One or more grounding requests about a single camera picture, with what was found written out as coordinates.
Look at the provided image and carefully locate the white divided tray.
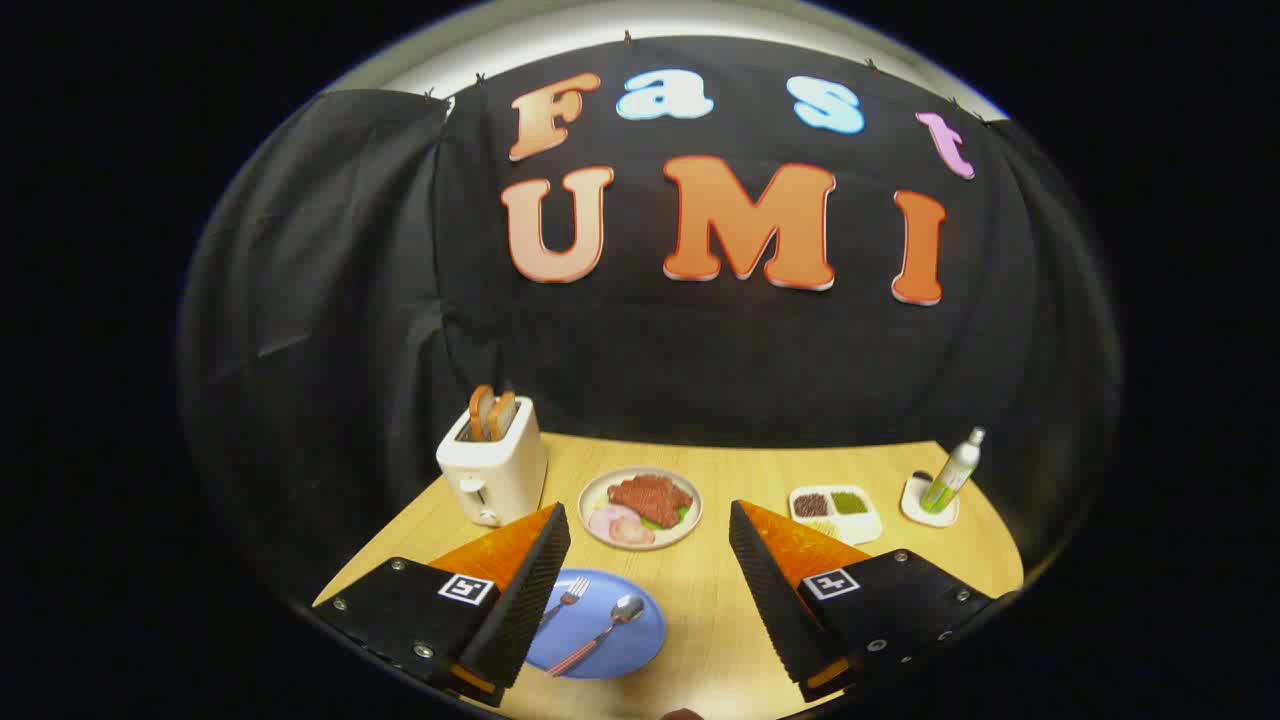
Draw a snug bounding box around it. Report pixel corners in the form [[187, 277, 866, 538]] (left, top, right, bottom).
[[788, 485, 883, 546]]

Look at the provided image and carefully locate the beige round plate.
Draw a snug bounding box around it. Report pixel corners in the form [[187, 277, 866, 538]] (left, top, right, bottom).
[[578, 467, 703, 552]]

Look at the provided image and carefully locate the green bottle with silver cap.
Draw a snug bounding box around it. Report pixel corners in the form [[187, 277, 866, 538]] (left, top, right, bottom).
[[920, 427, 987, 515]]

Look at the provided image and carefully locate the small white dish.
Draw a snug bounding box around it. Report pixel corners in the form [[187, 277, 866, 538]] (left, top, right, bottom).
[[900, 472, 961, 529]]

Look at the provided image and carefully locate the fork with red checkered handle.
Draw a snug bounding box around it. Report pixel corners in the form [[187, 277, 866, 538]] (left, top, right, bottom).
[[537, 577, 591, 631]]

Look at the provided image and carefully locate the red-brown meat steak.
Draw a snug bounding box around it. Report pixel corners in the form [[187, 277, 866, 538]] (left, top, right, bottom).
[[607, 474, 694, 529]]

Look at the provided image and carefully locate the blue round plate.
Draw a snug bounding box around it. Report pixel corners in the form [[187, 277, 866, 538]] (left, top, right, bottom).
[[525, 569, 667, 681]]

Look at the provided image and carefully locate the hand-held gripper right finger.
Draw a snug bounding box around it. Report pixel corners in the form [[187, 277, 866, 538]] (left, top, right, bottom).
[[728, 499, 1001, 704]]

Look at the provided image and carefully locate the spoon with red checkered handle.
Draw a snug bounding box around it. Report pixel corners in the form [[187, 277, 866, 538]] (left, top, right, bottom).
[[545, 595, 647, 678]]

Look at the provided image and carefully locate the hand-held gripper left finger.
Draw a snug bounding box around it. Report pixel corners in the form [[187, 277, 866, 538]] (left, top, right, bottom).
[[313, 502, 572, 708]]

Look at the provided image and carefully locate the white toaster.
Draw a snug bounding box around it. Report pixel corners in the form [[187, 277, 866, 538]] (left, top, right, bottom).
[[436, 395, 549, 528]]

